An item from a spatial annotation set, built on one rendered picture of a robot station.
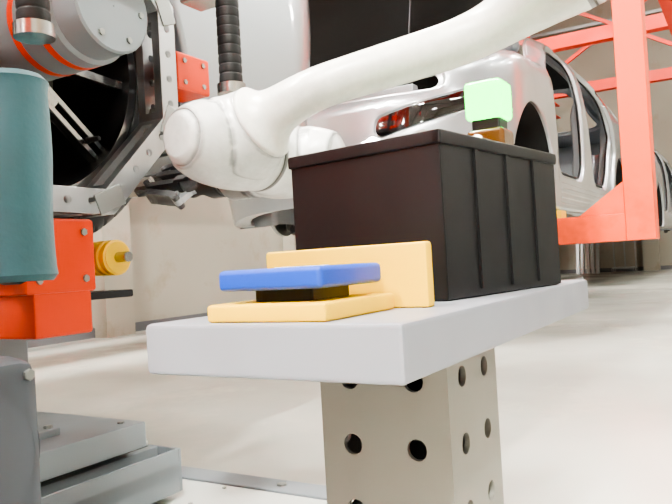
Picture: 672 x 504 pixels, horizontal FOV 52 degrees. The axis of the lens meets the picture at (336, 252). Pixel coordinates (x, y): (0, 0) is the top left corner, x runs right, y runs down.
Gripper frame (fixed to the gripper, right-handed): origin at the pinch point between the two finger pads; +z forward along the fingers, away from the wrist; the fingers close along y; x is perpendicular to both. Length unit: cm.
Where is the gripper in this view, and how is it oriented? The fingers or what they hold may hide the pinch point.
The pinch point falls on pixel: (140, 187)
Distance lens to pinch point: 127.4
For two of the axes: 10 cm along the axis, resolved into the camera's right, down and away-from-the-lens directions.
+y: 3.2, -7.2, 6.2
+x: -4.1, -7.0, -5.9
